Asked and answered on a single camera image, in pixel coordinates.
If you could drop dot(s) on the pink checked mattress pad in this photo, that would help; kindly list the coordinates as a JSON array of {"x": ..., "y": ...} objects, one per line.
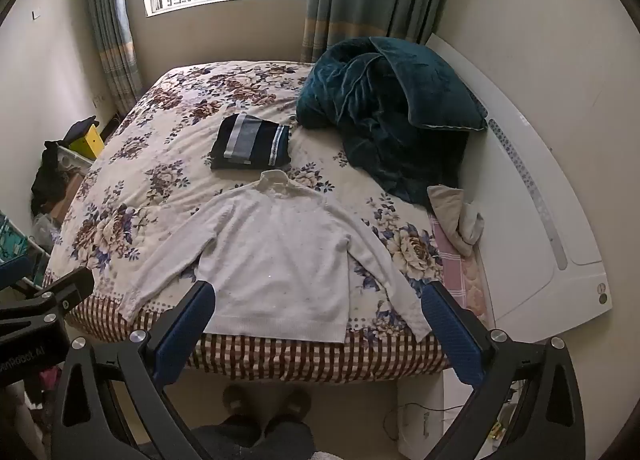
[{"x": 465, "y": 280}]

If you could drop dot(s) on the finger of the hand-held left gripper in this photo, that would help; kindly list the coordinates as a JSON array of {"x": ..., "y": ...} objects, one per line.
[
  {"x": 14, "y": 264},
  {"x": 70, "y": 287}
]

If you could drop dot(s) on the yellow box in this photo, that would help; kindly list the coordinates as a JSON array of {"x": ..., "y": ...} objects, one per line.
[{"x": 89, "y": 143}]

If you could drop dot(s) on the teal storage rack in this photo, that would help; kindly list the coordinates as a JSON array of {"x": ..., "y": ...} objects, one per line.
[{"x": 11, "y": 235}]

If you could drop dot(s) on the folded dark striped sweater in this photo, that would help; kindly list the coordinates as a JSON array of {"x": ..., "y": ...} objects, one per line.
[{"x": 250, "y": 143}]

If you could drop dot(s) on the white bed headboard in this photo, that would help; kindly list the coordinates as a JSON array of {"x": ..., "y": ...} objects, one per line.
[{"x": 525, "y": 240}]

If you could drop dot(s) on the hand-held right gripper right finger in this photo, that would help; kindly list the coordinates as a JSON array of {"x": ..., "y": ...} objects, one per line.
[{"x": 450, "y": 335}]

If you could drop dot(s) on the white knit sweater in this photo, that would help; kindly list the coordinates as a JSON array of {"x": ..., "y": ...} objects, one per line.
[{"x": 280, "y": 260}]

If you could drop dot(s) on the teal plush blanket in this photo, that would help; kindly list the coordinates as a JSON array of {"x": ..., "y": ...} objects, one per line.
[{"x": 390, "y": 105}]

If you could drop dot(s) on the floral bed sheet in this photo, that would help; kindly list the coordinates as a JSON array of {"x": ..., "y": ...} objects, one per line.
[{"x": 165, "y": 150}]

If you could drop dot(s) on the person's dark trouser legs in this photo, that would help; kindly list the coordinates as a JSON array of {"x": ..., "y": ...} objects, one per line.
[{"x": 255, "y": 440}]

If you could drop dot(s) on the brown slipper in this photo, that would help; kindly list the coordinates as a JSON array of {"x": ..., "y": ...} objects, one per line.
[
  {"x": 240, "y": 400},
  {"x": 292, "y": 402}
]

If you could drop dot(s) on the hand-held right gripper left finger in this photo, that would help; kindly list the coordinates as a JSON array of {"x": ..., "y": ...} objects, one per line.
[{"x": 186, "y": 335}]

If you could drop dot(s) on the black clothes heap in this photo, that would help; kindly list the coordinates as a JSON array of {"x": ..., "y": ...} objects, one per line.
[{"x": 47, "y": 180}]

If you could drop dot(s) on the beige crumpled cloth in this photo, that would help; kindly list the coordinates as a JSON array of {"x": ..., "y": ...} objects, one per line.
[{"x": 452, "y": 212}]

